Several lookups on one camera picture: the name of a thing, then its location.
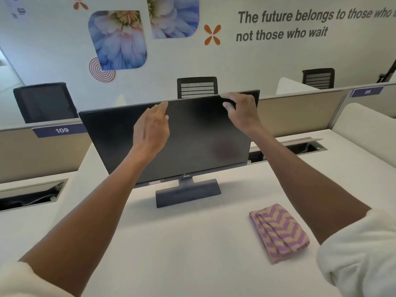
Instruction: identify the person's right forearm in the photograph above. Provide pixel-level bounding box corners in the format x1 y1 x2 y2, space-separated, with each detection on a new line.
241 124 372 245

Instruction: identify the white sleeve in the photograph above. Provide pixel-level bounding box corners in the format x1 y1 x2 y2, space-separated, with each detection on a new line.
0 261 75 297
316 208 396 297

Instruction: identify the person's right hand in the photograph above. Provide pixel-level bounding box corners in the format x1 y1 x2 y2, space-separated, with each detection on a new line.
220 92 264 137

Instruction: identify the black computer monitor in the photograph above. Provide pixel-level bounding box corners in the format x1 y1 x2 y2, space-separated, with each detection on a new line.
79 90 260 209

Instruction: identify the purple desk number label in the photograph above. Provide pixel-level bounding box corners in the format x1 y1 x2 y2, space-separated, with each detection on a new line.
349 86 385 98
32 123 89 139

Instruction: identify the black stand frame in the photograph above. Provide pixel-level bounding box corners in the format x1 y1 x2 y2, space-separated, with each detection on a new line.
376 59 396 83

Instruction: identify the beige desk divider panel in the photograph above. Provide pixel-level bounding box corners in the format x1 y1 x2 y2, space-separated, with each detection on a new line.
0 119 109 185
250 88 349 149

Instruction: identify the large blue flower wall picture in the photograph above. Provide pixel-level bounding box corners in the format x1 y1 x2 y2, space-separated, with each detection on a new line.
88 10 148 71

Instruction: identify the folded purple chevron cloth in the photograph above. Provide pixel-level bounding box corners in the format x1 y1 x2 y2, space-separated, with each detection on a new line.
249 203 311 264

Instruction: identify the white right sleeve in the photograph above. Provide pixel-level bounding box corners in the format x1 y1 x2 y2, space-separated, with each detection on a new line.
316 208 396 297

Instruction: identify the desk cable tray with lid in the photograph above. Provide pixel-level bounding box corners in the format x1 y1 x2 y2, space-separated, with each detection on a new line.
0 179 69 213
248 137 328 163

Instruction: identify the orange petal wall decal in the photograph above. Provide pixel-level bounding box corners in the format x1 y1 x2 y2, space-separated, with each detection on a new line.
204 24 222 46

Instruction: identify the black solid-back office chair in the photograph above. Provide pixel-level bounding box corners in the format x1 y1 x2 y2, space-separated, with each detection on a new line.
13 82 80 124

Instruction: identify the person's left forearm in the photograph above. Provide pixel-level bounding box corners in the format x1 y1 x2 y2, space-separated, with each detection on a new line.
19 145 165 297

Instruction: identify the white wall notice paper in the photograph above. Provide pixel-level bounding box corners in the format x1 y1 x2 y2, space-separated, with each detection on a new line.
0 0 32 24

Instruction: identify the white side desk partition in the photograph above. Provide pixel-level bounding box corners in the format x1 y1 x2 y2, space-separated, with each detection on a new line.
331 103 396 169
276 77 321 95

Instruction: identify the black slatted-back office chair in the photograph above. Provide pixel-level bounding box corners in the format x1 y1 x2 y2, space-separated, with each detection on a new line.
302 68 335 90
177 77 218 99

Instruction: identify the white left sleeve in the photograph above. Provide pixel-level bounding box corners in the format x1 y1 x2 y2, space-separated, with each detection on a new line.
0 261 75 297

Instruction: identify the person's left hand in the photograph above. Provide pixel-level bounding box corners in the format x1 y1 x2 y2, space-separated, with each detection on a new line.
133 101 170 154

